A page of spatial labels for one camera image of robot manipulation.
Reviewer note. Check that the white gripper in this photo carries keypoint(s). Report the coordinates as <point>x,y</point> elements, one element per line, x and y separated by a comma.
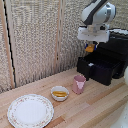
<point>93,34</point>

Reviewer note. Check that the black air fryer drawer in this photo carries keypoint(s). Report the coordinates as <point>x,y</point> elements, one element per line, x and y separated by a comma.
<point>100,71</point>

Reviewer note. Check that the yellow toy bread piece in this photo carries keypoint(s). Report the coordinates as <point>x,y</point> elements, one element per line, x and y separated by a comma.
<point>59,95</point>
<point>60,92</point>

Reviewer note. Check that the woven screen panel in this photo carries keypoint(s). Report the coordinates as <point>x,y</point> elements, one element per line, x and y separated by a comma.
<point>71,30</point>
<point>4,66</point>
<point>33,36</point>

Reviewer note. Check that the pink cup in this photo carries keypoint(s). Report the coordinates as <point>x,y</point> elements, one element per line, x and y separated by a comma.
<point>79,85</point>

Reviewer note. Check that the white rounded object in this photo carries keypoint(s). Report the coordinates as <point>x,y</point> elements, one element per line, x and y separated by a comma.
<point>126,76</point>

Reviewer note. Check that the white floral rim plate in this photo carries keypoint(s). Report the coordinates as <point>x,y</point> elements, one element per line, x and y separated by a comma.
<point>30,111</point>

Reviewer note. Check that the wooden screen post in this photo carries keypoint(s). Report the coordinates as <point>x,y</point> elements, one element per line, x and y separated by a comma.
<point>59,33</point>
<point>7,46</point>

